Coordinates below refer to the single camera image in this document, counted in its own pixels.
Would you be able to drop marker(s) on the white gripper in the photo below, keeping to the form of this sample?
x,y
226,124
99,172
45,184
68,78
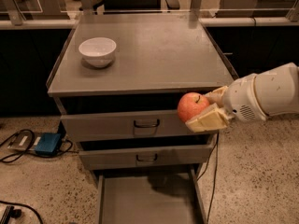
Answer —
x,y
239,97

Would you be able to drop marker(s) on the red apple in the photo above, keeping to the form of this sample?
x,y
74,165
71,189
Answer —
x,y
191,104

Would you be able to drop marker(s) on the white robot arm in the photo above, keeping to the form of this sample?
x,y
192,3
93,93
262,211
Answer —
x,y
277,90

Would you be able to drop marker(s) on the grey middle drawer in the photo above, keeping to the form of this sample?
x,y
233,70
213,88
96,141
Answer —
x,y
144,157

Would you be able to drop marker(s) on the grey drawer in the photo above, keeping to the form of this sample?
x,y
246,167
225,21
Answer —
x,y
124,125
144,157
158,198

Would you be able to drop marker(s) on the grey bottom drawer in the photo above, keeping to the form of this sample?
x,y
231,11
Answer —
x,y
158,198

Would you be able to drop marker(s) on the grey metal drawer cabinet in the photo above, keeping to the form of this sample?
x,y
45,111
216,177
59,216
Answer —
x,y
156,62

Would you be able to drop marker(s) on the grey top drawer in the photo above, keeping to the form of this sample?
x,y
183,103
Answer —
x,y
124,125

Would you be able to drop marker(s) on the white ceramic bowl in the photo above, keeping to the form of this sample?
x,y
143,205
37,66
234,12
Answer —
x,y
98,52

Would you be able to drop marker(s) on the blue box on floor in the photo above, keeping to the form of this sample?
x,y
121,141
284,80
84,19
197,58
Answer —
x,y
47,144

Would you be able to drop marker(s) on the grey flat device on floor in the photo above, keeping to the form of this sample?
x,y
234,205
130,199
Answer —
x,y
25,141

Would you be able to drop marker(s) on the black device bottom left corner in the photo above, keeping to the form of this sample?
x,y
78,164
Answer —
x,y
9,213

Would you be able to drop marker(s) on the glass partition rail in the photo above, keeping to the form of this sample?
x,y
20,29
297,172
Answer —
x,y
49,16

